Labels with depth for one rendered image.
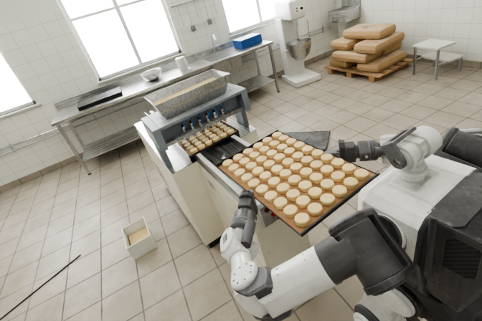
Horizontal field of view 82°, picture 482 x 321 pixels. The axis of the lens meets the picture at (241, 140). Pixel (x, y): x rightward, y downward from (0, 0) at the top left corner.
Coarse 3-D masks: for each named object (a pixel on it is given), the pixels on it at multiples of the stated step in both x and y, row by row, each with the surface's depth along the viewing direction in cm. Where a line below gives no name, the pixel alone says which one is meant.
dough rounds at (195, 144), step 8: (208, 128) 221; (216, 128) 215; (224, 128) 211; (192, 136) 215; (200, 136) 210; (208, 136) 209; (216, 136) 204; (224, 136) 202; (184, 144) 207; (192, 144) 207; (200, 144) 199; (208, 144) 198; (192, 152) 193
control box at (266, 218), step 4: (260, 204) 144; (260, 208) 142; (264, 208) 142; (260, 212) 142; (264, 212) 143; (268, 212) 145; (260, 216) 145; (264, 216) 144; (268, 216) 146; (272, 216) 148; (276, 216) 149; (260, 220) 148; (264, 220) 145; (268, 220) 147; (272, 220) 149; (264, 224) 147; (268, 224) 148
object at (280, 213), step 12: (288, 156) 129; (264, 168) 126; (288, 168) 122; (336, 168) 114; (360, 168) 110; (240, 180) 123; (276, 192) 111; (300, 192) 107; (324, 192) 104; (348, 192) 101; (288, 204) 103; (312, 216) 96; (300, 228) 93
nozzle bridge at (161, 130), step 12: (228, 84) 217; (228, 96) 194; (240, 96) 201; (192, 108) 191; (204, 108) 187; (228, 108) 206; (240, 108) 206; (144, 120) 194; (156, 120) 188; (168, 120) 183; (180, 120) 181; (204, 120) 200; (216, 120) 199; (240, 120) 224; (156, 132) 175; (168, 132) 188; (180, 132) 193; (192, 132) 192; (156, 144) 185; (168, 144) 185; (168, 156) 196
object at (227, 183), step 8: (152, 112) 291; (200, 160) 190; (208, 160) 182; (208, 168) 180; (216, 168) 171; (216, 176) 172; (224, 176) 162; (224, 184) 164; (232, 184) 154; (232, 192) 155; (240, 192) 147
